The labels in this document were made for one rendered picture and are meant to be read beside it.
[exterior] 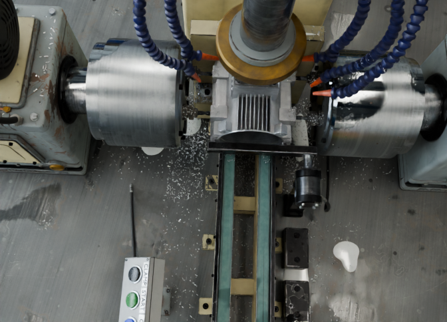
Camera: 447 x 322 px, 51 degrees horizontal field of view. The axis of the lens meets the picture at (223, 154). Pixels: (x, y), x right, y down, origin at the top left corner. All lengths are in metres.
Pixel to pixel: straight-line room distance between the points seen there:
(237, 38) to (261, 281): 0.56
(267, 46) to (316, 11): 0.34
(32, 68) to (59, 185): 0.40
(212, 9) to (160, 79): 0.28
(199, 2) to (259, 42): 0.33
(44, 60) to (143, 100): 0.23
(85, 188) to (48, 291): 0.28
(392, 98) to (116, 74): 0.58
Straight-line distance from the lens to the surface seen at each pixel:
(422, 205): 1.41
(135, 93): 1.01
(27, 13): 1.15
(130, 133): 1.05
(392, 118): 1.06
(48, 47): 1.09
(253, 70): 0.92
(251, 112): 1.05
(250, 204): 1.24
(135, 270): 1.00
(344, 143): 1.07
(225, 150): 1.09
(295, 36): 0.95
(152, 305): 1.00
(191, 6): 1.20
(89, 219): 1.32
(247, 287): 1.22
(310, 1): 1.18
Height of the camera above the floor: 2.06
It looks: 72 degrees down
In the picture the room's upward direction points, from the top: 5 degrees clockwise
